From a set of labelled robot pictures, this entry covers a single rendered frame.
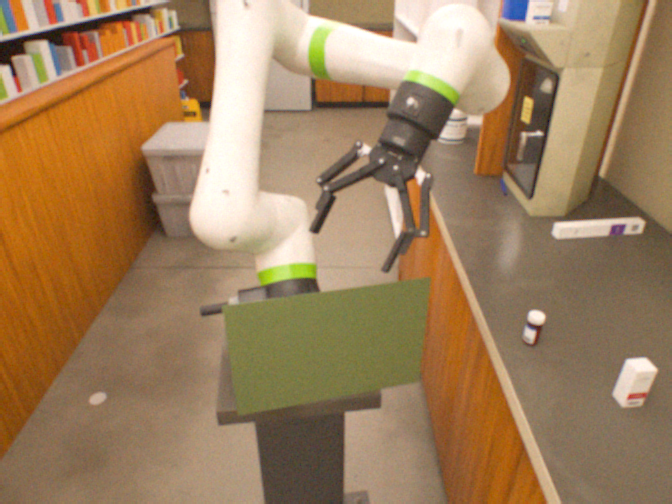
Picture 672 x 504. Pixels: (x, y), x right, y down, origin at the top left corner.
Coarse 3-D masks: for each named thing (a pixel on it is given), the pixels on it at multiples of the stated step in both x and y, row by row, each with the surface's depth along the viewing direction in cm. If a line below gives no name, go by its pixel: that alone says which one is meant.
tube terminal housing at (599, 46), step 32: (576, 0) 132; (608, 0) 130; (640, 0) 140; (576, 32) 134; (608, 32) 134; (544, 64) 152; (576, 64) 138; (608, 64) 141; (576, 96) 143; (608, 96) 151; (576, 128) 147; (544, 160) 153; (576, 160) 153; (512, 192) 179; (544, 192) 158; (576, 192) 163
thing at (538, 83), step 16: (528, 64) 161; (528, 80) 161; (544, 80) 149; (528, 96) 161; (544, 96) 149; (544, 112) 149; (512, 128) 176; (528, 128) 161; (544, 128) 149; (512, 144) 176; (528, 144) 161; (512, 160) 176; (528, 160) 161; (512, 176) 176; (528, 176) 161; (528, 192) 161
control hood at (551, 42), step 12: (504, 24) 155; (516, 24) 145; (528, 24) 144; (552, 24) 144; (528, 36) 139; (540, 36) 134; (552, 36) 134; (564, 36) 134; (540, 48) 137; (552, 48) 136; (564, 48) 136; (552, 60) 138; (564, 60) 138
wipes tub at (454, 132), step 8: (456, 112) 219; (448, 120) 222; (456, 120) 221; (464, 120) 222; (448, 128) 223; (456, 128) 223; (464, 128) 225; (440, 136) 228; (448, 136) 225; (456, 136) 225; (464, 136) 227
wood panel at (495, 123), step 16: (640, 16) 165; (496, 32) 170; (640, 32) 168; (496, 48) 171; (512, 48) 170; (512, 64) 173; (512, 80) 176; (624, 80) 176; (512, 96) 179; (496, 112) 182; (496, 128) 185; (608, 128) 185; (480, 144) 189; (496, 144) 188; (480, 160) 191; (496, 160) 191
